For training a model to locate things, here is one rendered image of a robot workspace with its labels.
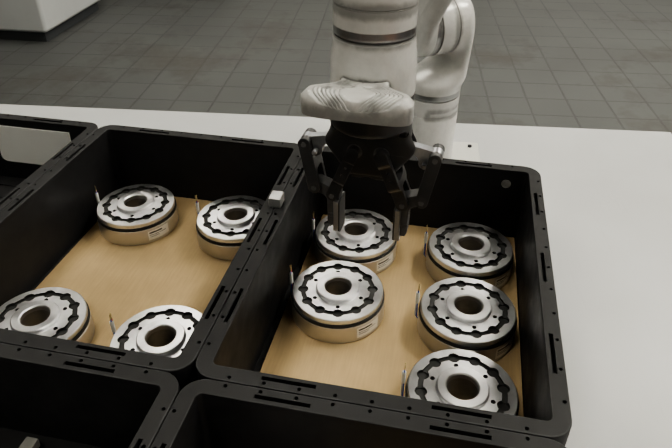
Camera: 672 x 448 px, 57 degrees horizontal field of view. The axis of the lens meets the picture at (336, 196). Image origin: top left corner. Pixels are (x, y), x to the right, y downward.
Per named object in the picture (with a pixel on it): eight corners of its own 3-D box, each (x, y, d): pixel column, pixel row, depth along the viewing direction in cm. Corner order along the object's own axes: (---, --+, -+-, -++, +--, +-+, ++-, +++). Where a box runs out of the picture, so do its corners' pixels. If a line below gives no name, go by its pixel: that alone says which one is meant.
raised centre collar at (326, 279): (322, 272, 71) (322, 267, 71) (364, 279, 70) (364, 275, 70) (310, 300, 67) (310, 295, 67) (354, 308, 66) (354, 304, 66)
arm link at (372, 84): (297, 118, 50) (294, 43, 46) (334, 68, 59) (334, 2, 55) (409, 131, 48) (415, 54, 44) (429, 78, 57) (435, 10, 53)
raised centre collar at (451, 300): (446, 290, 69) (447, 285, 68) (491, 296, 68) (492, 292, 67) (442, 320, 65) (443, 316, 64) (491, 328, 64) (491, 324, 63)
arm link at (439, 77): (453, -20, 98) (441, 79, 108) (400, -12, 95) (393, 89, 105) (487, -1, 91) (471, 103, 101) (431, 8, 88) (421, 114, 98)
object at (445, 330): (425, 275, 71) (426, 271, 71) (515, 288, 70) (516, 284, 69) (415, 337, 63) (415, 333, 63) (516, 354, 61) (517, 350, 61)
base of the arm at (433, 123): (401, 157, 117) (408, 75, 107) (450, 164, 116) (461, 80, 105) (394, 185, 110) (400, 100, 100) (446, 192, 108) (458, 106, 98)
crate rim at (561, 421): (308, 159, 84) (308, 144, 83) (536, 183, 79) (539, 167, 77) (191, 394, 51) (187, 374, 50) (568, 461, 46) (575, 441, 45)
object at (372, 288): (308, 257, 74) (308, 253, 74) (391, 272, 72) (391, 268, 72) (280, 315, 66) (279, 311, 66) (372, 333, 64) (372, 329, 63)
